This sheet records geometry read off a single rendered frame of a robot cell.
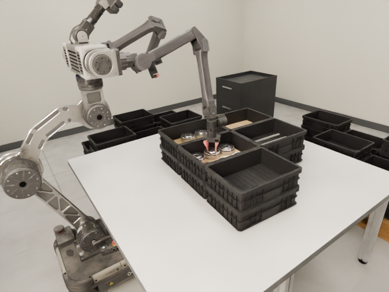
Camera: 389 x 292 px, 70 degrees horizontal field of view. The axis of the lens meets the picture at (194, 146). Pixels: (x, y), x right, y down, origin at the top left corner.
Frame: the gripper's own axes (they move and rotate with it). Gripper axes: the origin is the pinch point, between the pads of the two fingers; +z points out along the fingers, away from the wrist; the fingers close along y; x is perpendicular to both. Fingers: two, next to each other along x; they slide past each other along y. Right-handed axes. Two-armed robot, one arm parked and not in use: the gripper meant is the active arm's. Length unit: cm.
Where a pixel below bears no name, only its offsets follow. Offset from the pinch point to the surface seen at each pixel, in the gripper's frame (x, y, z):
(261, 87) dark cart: -186, -24, 6
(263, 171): 13.0, -31.8, 4.3
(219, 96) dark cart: -187, 27, 19
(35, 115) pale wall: -156, 285, 47
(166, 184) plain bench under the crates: 17.6, 25.1, 17.6
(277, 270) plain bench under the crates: 68, -40, 18
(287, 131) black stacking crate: -36, -47, -1
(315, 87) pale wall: -341, -109, 40
